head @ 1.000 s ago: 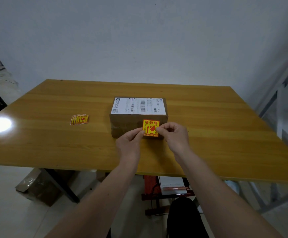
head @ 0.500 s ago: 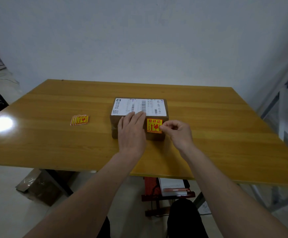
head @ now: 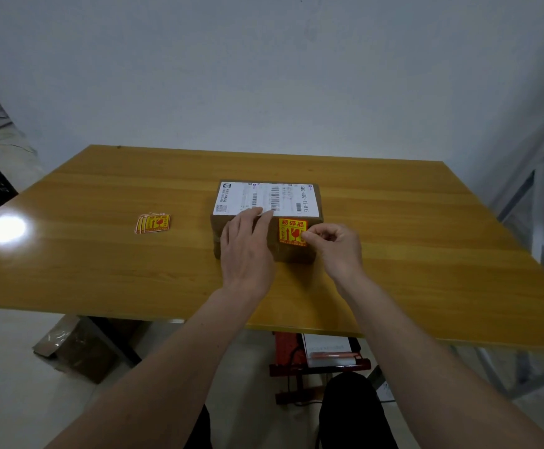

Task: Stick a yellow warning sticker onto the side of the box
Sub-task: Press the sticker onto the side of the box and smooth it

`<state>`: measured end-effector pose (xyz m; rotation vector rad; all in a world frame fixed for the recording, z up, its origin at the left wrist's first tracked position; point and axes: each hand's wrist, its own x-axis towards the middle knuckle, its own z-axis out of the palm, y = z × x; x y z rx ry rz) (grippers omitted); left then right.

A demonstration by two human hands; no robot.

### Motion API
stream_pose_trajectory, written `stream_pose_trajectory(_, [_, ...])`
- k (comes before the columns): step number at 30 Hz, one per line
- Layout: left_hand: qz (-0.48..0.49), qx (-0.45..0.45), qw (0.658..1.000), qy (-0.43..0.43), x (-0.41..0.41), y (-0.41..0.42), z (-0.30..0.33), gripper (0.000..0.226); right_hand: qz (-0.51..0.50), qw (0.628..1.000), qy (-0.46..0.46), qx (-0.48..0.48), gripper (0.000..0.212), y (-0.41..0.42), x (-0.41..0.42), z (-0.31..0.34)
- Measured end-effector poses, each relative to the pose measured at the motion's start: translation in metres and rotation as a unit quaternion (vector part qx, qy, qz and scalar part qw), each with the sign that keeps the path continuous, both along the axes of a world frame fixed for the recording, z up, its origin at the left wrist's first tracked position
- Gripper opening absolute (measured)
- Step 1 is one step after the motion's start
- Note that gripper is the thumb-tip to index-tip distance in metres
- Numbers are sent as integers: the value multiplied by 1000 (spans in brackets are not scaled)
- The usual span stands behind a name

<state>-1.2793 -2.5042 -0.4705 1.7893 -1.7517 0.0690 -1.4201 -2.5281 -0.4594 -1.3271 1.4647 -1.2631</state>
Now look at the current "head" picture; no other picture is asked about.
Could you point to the black table leg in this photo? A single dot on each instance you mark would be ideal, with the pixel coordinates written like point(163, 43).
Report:
point(115, 341)

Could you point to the red pen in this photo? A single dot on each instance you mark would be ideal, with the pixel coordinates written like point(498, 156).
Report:
point(333, 355)

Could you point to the grey metal table legs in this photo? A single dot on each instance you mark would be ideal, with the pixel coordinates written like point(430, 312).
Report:
point(524, 374)

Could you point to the flattened brown cardboard box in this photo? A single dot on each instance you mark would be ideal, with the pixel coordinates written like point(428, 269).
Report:
point(82, 350)

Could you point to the person's left leg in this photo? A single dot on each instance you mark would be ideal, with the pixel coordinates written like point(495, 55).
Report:
point(202, 430)

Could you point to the red stool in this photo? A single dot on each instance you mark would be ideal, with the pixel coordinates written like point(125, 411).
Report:
point(290, 360)

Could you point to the small stack of warning stickers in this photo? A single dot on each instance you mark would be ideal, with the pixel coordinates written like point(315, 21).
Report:
point(153, 223)

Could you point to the person's leg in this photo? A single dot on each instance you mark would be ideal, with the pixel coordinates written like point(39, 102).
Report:
point(354, 416)
point(202, 430)

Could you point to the person's right hand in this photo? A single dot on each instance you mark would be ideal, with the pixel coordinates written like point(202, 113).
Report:
point(342, 254)

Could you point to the grey metal shelf frame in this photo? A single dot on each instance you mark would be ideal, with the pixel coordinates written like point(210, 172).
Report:
point(541, 182)

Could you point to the white paper pad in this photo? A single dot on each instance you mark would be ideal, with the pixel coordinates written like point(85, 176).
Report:
point(326, 346)

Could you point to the person's left middle finger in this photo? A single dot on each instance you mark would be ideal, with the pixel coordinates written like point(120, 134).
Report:
point(251, 220)

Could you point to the orange yellow warning sticker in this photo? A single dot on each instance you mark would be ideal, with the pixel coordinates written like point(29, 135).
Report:
point(290, 231)

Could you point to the person's left little finger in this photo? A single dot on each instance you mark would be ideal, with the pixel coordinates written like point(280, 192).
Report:
point(226, 233)

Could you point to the white shipping label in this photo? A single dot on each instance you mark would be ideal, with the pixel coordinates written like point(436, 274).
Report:
point(272, 197)

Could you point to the person's left hand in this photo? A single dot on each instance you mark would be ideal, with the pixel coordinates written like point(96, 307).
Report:
point(246, 257)

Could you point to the person's right forearm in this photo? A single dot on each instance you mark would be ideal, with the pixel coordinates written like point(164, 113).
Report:
point(421, 364)

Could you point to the person's right thumb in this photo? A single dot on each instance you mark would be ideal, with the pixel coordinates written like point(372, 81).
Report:
point(315, 245)

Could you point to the person's right leg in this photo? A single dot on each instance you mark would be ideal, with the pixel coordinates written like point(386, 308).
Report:
point(354, 416)

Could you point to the brown cardboard parcel box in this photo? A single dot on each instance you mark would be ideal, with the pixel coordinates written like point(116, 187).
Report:
point(290, 252)

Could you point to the person's left forearm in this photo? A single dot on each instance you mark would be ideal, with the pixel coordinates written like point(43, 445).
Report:
point(169, 369)

